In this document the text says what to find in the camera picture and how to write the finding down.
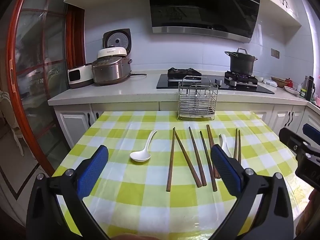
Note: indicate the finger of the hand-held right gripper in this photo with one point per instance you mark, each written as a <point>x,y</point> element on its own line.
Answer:
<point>311,132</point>
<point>290,138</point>

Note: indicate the white box appliance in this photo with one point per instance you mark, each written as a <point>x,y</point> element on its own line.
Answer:
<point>80,76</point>

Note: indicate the red kettle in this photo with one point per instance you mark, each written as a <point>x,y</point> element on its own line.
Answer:
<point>289,83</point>

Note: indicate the brown wicker basket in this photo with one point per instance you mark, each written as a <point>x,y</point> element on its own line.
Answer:
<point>278,81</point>

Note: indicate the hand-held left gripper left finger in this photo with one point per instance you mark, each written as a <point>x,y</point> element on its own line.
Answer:
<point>92,173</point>

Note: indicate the green checkered tablecloth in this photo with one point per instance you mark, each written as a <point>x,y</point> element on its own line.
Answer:
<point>150,197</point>

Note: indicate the black stock pot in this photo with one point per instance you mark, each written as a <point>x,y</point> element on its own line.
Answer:
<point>241,63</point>

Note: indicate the silver stove knob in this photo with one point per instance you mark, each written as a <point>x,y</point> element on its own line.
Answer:
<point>233,83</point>
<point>218,82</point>

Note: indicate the white rice cooker open lid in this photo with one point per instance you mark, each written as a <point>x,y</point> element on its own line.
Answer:
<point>116,40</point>

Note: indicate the red framed glass door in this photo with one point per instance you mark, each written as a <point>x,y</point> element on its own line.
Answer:
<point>12,55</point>

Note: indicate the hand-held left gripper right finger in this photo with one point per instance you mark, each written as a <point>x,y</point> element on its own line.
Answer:
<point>225,172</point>

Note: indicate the black glass cooktop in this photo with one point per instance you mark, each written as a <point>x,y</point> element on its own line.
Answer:
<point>170,83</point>

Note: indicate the empty black burner grate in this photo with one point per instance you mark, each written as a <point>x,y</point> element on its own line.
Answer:
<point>183,71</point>

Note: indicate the person's right hand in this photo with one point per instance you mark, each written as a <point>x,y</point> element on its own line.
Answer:
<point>310,220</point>

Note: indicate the black burner grate under pot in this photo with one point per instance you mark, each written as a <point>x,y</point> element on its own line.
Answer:
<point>246,79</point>

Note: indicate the large white ceramic spoon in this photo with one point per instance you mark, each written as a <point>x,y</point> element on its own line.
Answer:
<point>140,156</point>

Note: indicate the small white ceramic spoon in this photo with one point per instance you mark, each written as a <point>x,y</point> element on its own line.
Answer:
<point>223,140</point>

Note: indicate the black range hood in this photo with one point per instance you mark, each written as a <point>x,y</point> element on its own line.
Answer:
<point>200,5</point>

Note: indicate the brown wooden chopstick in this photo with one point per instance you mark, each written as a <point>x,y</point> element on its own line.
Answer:
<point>209,136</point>
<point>212,140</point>
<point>187,158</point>
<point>239,145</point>
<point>235,142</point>
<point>170,160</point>
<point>197,156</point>
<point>208,161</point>

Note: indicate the steel rice cooker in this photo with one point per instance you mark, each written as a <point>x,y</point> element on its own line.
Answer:
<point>110,71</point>

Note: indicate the white dish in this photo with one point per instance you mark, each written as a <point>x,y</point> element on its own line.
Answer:
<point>292,91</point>

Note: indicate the wall outlet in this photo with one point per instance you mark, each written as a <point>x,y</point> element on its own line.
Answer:
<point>275,53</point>

